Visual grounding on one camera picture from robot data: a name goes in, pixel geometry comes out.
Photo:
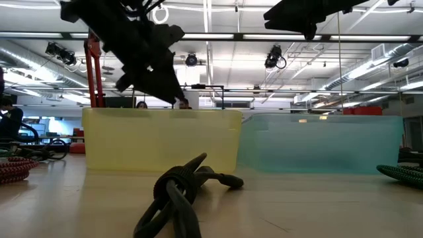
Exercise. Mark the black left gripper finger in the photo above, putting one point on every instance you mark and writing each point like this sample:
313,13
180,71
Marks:
162,82
132,79

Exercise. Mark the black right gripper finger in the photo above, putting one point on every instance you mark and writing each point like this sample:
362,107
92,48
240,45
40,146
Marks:
307,28
294,10

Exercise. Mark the black monitor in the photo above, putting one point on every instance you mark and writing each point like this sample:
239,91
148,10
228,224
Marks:
117,102

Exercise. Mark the person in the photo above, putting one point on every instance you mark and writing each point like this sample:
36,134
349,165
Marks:
184,104
141,105
11,122

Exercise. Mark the red desk lamp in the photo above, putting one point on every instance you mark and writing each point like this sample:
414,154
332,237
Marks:
98,92

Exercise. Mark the yellow translucent plastic bin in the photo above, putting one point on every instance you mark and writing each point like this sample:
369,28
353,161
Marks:
158,142

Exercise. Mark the black overhead light bar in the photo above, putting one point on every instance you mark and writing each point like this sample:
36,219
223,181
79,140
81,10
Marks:
238,36

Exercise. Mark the red box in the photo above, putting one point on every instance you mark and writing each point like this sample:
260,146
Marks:
361,110

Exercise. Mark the teal translucent plastic bin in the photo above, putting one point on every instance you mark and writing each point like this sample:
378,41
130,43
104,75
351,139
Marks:
320,145

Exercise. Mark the black ceiling camera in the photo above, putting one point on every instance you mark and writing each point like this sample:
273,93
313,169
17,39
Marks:
401,63
191,60
272,57
61,53

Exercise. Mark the silver ventilation duct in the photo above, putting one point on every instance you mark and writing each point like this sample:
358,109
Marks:
39,66
370,67

